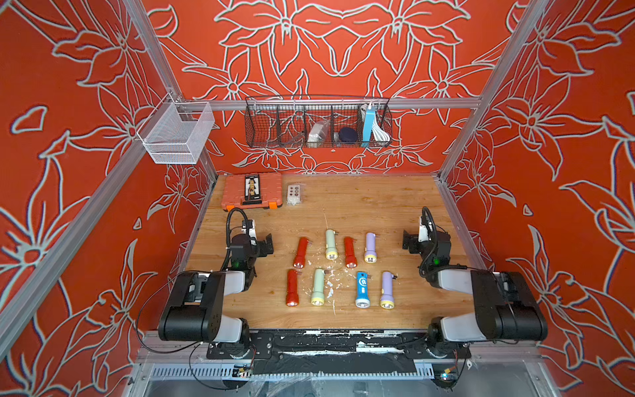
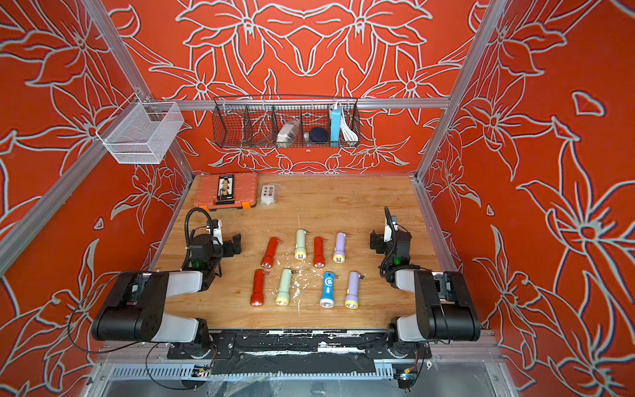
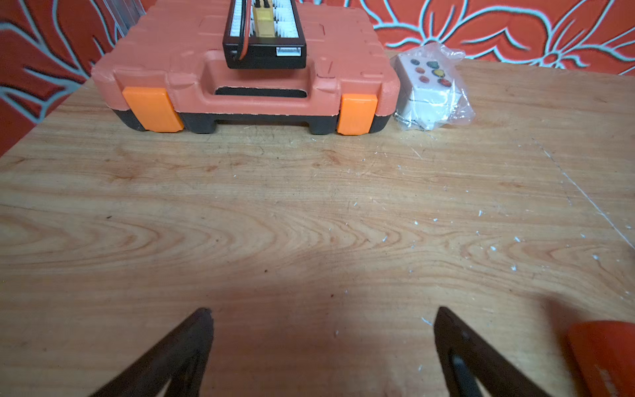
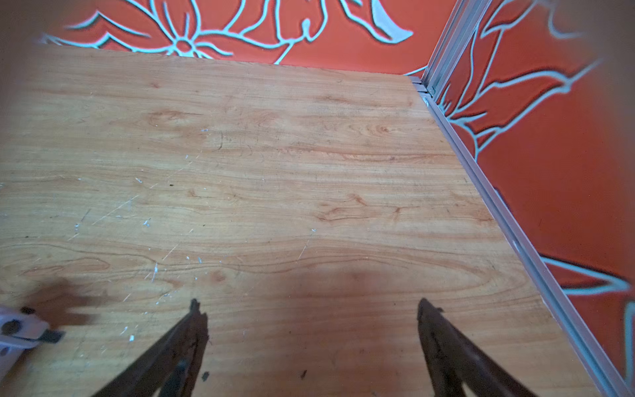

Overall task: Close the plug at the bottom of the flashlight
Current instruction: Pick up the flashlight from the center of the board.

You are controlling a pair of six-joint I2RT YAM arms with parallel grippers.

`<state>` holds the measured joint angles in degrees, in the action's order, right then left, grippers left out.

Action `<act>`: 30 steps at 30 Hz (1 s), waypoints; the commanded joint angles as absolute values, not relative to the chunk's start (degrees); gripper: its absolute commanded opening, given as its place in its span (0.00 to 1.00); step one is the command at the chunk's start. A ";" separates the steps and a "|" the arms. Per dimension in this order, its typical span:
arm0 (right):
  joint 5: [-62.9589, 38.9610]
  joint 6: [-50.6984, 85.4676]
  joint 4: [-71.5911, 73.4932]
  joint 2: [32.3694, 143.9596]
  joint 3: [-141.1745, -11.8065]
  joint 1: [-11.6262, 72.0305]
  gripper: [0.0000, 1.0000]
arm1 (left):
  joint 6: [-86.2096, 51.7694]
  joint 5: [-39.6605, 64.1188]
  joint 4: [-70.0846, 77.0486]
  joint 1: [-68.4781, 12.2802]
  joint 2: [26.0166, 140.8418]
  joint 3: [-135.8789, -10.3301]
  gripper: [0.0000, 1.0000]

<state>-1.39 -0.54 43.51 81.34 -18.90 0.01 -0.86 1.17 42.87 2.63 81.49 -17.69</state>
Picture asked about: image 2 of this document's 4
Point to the clear plastic wall bin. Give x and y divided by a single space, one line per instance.
142 134

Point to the cream flashlight back row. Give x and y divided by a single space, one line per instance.
300 251

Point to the blue flashlight front row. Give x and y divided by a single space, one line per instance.
327 300

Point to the white button box in bag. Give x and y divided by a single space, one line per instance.
269 194

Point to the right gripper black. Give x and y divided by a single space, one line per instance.
377 241

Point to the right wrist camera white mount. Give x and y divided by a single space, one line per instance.
390 226

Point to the white bagged item in basket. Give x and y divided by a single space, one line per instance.
288 134

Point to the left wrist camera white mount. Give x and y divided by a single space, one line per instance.
215 230

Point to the purple flashlight row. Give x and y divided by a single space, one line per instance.
352 298
339 255

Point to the dark blue round item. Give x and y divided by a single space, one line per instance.
318 136

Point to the purple flashlight back row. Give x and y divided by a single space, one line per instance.
339 255

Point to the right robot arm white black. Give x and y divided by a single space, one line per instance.
444 311

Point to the red flashlight front row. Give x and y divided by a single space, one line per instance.
257 294

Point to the red flashlight back row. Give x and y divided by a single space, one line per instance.
319 258
269 256

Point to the orange tool case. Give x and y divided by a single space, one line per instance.
245 190

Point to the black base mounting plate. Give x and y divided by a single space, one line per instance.
307 352

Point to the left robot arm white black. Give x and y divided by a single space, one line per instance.
134 310

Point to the black wire wall basket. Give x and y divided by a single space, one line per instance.
287 121

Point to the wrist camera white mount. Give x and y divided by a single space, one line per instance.
215 230
390 226

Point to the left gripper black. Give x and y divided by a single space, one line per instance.
230 246

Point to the black card on case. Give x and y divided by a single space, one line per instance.
225 193

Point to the purple flashlight front row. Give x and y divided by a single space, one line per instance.
352 298

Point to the red flashlight row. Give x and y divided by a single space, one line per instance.
269 256
257 294
319 258

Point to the green flashlight front row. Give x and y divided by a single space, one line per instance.
283 295

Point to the light blue box in basket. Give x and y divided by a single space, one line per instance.
335 128

